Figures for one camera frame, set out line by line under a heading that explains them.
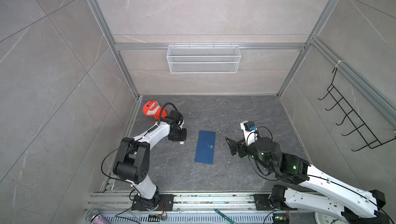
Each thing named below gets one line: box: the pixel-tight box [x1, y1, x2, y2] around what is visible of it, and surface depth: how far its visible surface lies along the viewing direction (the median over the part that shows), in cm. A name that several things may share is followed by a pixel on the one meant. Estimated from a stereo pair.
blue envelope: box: [194, 130, 217, 165], surface depth 95 cm
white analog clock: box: [313, 211, 343, 224], surface depth 68 cm
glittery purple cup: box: [84, 208, 109, 224], surface depth 68 cm
